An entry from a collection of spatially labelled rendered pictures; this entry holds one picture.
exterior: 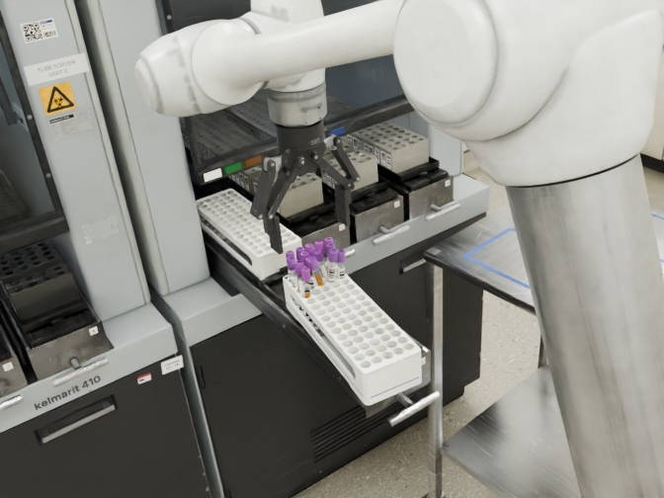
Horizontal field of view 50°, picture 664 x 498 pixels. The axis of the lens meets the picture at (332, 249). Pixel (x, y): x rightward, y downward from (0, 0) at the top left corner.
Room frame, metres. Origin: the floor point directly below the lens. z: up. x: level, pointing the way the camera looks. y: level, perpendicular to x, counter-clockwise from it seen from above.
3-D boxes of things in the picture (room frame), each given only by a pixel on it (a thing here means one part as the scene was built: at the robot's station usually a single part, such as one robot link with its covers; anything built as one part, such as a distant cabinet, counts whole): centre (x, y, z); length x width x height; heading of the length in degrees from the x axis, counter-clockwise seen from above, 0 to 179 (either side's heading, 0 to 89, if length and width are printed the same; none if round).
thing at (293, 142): (1.05, 0.03, 1.12); 0.08 x 0.07 x 0.09; 122
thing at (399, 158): (1.56, -0.20, 0.85); 0.12 x 0.02 x 0.06; 121
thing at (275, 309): (1.14, 0.08, 0.78); 0.73 x 0.14 x 0.09; 32
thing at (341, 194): (1.09, -0.02, 0.99); 0.03 x 0.01 x 0.07; 32
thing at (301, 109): (1.05, 0.03, 1.19); 0.09 x 0.09 x 0.06
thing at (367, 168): (1.48, -0.07, 0.85); 0.12 x 0.02 x 0.06; 121
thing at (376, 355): (0.93, -0.01, 0.85); 0.30 x 0.10 x 0.06; 24
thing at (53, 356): (1.30, 0.66, 0.78); 0.73 x 0.14 x 0.09; 32
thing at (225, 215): (1.29, 0.18, 0.83); 0.30 x 0.10 x 0.06; 32
